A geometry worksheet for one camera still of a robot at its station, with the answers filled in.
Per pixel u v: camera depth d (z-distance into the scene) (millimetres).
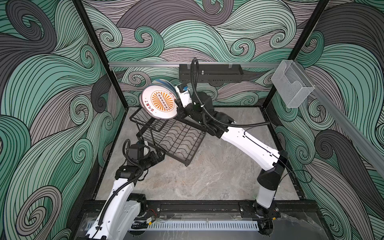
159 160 710
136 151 599
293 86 806
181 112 592
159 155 712
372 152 509
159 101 699
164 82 814
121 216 546
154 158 698
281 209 734
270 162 434
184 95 543
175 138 1003
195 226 760
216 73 951
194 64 474
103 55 896
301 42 830
